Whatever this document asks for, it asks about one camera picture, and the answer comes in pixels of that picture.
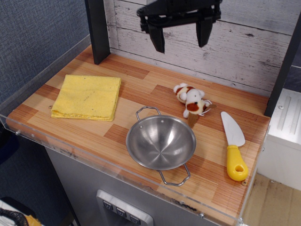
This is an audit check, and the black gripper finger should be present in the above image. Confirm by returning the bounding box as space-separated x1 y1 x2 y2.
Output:
196 19 213 48
148 24 165 53

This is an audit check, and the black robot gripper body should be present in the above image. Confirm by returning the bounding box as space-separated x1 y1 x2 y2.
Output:
137 0 222 32

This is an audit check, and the red and white plush toy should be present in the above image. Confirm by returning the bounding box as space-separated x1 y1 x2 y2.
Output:
173 83 216 128

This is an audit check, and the yellow object bottom left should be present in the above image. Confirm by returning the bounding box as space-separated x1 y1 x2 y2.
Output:
25 215 42 226

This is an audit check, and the yellow folded cloth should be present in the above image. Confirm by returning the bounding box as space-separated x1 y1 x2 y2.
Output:
51 75 121 121

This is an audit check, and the white side cabinet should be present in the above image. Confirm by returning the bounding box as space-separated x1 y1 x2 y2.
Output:
257 89 301 190

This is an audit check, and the silver dispenser button panel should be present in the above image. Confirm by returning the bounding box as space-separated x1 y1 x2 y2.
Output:
96 189 154 226

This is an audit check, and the black left frame post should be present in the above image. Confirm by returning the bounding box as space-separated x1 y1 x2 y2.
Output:
85 0 111 65

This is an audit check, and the black frame post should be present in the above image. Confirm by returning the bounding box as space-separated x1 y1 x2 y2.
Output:
85 0 111 65
267 0 301 117

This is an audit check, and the black right frame post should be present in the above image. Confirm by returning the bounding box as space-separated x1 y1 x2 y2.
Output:
267 0 301 117

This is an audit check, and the stainless steel handled bowl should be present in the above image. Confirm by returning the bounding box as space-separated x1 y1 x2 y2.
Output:
126 106 197 186

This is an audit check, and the white knife yellow handle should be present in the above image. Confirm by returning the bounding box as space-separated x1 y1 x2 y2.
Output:
221 112 248 181

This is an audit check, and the clear acrylic guard rail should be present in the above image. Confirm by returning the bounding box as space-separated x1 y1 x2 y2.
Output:
8 32 269 225

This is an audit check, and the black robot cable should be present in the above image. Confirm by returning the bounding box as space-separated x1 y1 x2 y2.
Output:
0 208 28 226

